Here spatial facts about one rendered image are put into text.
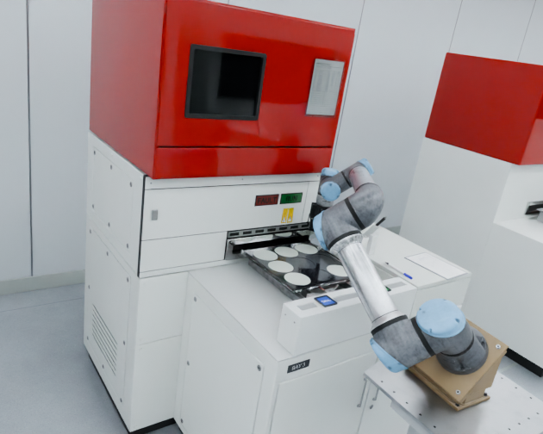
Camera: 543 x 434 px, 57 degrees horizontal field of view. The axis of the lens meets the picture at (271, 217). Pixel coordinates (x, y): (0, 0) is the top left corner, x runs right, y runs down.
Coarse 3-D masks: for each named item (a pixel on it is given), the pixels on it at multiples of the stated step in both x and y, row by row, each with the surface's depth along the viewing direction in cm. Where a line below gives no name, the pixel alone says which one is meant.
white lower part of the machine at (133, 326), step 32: (96, 224) 228; (96, 256) 230; (96, 288) 234; (128, 288) 196; (160, 288) 193; (96, 320) 240; (128, 320) 200; (160, 320) 199; (96, 352) 243; (128, 352) 203; (160, 352) 205; (128, 384) 206; (160, 384) 211; (128, 416) 210; (160, 416) 218
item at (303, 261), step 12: (252, 252) 204; (300, 252) 211; (324, 252) 215; (264, 264) 195; (300, 264) 200; (312, 264) 202; (324, 264) 203; (336, 264) 205; (312, 276) 191; (324, 276) 193; (336, 276) 194
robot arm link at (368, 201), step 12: (348, 168) 192; (360, 168) 185; (348, 180) 191; (360, 180) 171; (372, 180) 173; (360, 192) 156; (372, 192) 156; (360, 204) 152; (372, 204) 153; (360, 216) 152; (372, 216) 154
